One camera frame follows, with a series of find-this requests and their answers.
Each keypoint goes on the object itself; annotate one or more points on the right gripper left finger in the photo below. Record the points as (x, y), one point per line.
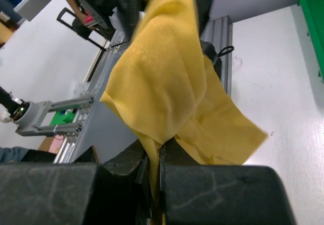
(130, 166)

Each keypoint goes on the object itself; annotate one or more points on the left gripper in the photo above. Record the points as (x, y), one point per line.
(157, 21)

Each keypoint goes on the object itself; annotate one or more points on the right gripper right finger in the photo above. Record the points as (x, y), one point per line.
(171, 153)

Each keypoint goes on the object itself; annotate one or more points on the yellow bra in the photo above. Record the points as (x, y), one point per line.
(163, 91)

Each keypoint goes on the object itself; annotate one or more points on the green plastic tray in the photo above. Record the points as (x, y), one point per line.
(313, 13)

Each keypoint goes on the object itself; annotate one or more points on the aluminium frame rail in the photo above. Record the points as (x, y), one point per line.
(94, 124)

